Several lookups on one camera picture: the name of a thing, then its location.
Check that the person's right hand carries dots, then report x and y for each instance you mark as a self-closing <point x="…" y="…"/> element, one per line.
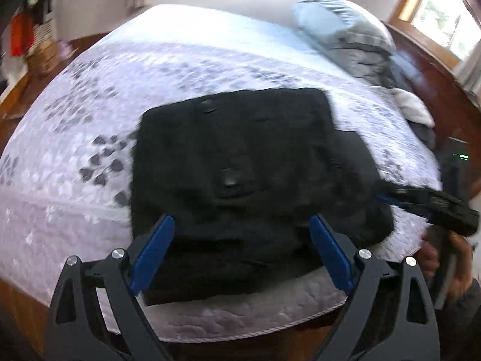
<point x="463" y="263"/>

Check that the white curtain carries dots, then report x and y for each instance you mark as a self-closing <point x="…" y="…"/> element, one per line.
<point x="469" y="79"/>

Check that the cardboard box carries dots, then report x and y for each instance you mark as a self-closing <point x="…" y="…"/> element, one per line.
<point x="43" y="56"/>

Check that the grey folded comforter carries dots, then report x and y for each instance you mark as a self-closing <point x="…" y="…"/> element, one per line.
<point x="364" y="67"/>

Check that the light grey pillow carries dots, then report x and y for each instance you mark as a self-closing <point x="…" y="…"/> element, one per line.
<point x="338" y="15"/>

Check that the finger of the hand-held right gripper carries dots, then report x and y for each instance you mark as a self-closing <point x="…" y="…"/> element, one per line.
<point x="411" y="199"/>

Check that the black pants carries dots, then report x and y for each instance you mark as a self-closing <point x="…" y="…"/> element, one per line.
<point x="244" y="158"/>

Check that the purple bag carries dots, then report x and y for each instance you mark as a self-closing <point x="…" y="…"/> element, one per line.
<point x="64" y="47"/>

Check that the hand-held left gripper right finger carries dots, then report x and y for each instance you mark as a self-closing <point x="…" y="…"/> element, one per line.
<point x="332" y="255"/>

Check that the wooden headboard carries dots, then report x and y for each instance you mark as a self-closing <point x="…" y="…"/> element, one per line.
<point x="443" y="101"/>

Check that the window beside headboard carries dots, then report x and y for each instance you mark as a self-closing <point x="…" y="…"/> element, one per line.
<point x="439" y="11"/>

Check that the person's right forearm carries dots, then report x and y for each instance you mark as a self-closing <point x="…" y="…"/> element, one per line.
<point x="466" y="319"/>

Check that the white fleece blanket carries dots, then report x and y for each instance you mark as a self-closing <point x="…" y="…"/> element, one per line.
<point x="413" y="107"/>

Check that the red hanging garment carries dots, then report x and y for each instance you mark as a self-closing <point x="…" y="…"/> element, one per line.
<point x="20" y="34"/>

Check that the bed with white mattress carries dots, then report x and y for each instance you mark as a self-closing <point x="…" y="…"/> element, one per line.
<point x="206" y="22"/>

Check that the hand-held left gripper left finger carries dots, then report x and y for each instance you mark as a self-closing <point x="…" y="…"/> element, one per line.
<point x="152" y="255"/>

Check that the grey floral quilted bedspread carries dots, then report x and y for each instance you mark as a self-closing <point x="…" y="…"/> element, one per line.
<point x="56" y="195"/>

